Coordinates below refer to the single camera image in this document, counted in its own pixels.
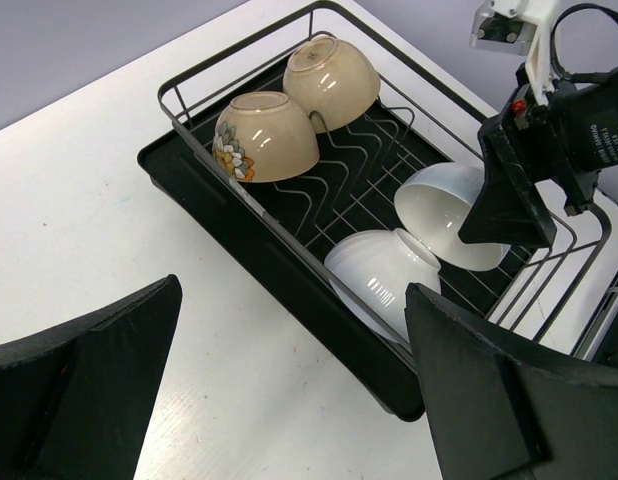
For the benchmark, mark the black drip tray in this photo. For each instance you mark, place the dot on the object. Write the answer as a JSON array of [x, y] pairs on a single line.
[[281, 232]]

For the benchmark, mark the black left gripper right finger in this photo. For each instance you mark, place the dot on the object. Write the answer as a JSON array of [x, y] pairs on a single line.
[[500, 406]]

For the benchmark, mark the wire dish rack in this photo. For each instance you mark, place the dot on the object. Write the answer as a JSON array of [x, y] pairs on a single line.
[[562, 297]]

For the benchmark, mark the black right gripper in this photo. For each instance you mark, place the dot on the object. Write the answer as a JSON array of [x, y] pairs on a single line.
[[568, 143]]

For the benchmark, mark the beige speckled bowl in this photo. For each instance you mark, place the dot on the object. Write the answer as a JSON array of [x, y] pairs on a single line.
[[332, 80]]

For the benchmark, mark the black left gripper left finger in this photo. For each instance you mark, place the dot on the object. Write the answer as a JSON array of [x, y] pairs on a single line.
[[76, 399]]

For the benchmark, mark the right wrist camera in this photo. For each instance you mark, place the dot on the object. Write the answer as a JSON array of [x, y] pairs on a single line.
[[526, 29]]

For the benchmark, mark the white bowl with grey rim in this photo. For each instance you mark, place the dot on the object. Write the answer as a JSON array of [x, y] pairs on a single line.
[[433, 204]]

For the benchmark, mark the beige bowl with leaf pattern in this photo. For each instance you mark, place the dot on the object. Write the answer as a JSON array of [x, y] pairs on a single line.
[[264, 137]]

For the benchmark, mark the white ribbed bowl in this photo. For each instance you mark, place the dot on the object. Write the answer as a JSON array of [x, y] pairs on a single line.
[[378, 266]]

